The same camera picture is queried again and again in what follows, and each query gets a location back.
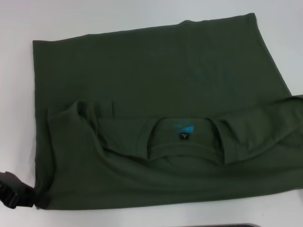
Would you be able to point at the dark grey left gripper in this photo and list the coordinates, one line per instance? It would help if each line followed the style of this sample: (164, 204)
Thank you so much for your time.
(10, 184)

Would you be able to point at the dark green FREE t-shirt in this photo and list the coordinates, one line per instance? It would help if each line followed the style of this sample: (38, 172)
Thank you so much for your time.
(154, 82)

